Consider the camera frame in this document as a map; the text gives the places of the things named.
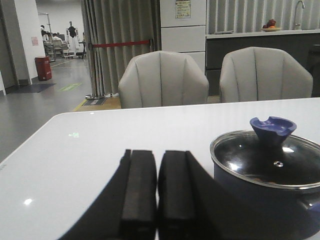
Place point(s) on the red barrier belt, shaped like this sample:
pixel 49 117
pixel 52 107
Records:
pixel 122 44

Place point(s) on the paper notice on cabinet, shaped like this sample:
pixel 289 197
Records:
pixel 182 9

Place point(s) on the white drawer cabinet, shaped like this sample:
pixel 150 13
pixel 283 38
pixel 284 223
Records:
pixel 187 36

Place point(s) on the beige upholstered chair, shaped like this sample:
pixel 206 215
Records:
pixel 262 73
pixel 162 78

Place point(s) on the chrome kitchen faucet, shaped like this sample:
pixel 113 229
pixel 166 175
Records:
pixel 298 14

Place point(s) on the left beige upholstered chair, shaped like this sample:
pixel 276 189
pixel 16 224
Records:
pixel 162 78

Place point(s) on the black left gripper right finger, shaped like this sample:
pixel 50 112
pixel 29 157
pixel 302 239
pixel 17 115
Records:
pixel 192 206

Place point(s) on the white humanoid robot background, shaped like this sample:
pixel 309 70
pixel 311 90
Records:
pixel 72 36

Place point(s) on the dark blue saucepan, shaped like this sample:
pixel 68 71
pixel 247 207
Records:
pixel 288 214

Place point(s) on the grey pleated curtain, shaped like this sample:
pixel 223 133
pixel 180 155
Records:
pixel 117 21

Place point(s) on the right beige upholstered chair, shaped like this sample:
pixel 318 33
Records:
pixel 262 73

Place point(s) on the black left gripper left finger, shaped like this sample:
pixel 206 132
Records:
pixel 126 208

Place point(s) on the red cylindrical bin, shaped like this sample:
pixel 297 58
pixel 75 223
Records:
pixel 43 68

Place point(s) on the seated person in background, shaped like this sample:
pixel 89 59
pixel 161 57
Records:
pixel 57 42

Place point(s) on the fruit plate on counter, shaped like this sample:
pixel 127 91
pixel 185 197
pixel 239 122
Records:
pixel 270 26

